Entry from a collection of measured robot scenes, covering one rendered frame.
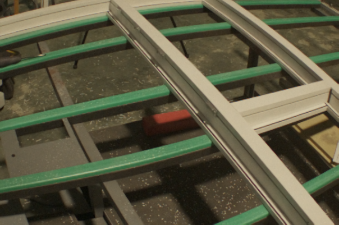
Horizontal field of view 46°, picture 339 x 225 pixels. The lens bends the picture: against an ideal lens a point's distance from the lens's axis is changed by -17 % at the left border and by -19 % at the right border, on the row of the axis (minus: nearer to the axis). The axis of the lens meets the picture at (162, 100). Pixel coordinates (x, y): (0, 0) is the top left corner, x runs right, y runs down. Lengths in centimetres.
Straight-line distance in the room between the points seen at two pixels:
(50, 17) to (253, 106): 91
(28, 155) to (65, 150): 10
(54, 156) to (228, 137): 41
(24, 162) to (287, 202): 62
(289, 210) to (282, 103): 38
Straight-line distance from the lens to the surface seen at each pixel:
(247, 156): 102
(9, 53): 283
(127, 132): 159
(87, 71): 313
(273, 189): 96
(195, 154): 111
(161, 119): 158
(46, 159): 108
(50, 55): 150
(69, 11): 174
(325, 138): 162
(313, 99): 129
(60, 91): 137
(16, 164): 107
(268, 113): 118
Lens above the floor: 155
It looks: 33 degrees down
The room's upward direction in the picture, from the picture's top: 3 degrees clockwise
